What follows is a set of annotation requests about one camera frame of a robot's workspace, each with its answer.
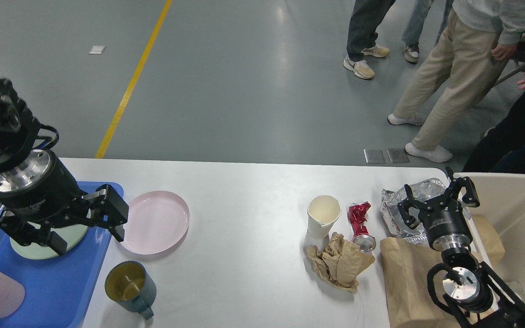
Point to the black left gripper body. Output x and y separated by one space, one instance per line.
38 188

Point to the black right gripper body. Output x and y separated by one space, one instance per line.
444 224

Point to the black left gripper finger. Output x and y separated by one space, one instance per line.
103 208
24 233

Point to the pink plate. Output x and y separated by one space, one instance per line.
158 220

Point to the teal mug yellow inside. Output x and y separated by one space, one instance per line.
129 285

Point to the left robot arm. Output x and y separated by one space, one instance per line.
20 131

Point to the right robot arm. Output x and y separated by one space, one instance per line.
461 285

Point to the crumpled silver foil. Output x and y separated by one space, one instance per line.
392 214

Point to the crushed red can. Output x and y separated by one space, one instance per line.
357 216

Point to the beige plastic bin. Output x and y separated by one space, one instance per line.
502 202

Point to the brown paper in bin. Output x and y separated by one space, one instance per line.
489 237

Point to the brown paper bag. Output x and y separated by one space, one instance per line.
405 267

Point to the metal floor plate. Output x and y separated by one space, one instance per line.
386 156

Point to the blue plastic tray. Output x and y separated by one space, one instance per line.
57 290

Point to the white paper cup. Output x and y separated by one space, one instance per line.
323 212

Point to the crumpled brown paper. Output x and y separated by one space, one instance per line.
340 262

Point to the person in khaki trousers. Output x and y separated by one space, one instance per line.
479 39

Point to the person in light jeans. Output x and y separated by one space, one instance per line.
412 32

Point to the person in dark jeans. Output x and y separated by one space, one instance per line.
366 16

